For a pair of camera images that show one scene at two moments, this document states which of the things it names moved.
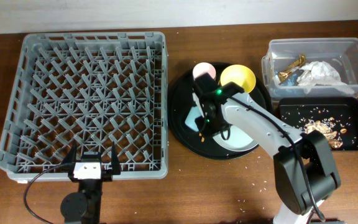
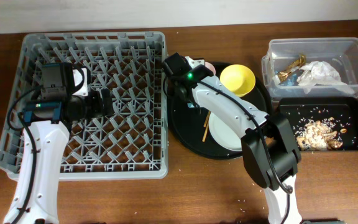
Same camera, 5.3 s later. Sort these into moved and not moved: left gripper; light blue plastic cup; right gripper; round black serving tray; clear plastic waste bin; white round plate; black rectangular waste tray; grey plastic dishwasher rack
Moved: left gripper; light blue plastic cup; right gripper
Not moved: white round plate; black rectangular waste tray; clear plastic waste bin; round black serving tray; grey plastic dishwasher rack
